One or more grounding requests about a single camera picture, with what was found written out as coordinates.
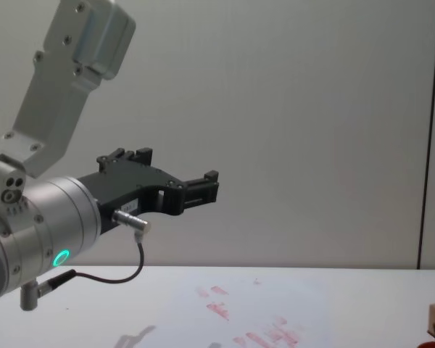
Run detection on thin dark cable silver plugs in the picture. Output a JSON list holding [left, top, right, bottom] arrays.
[[19, 209, 153, 312]]

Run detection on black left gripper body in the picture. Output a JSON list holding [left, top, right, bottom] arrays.
[[77, 162, 185, 236]]

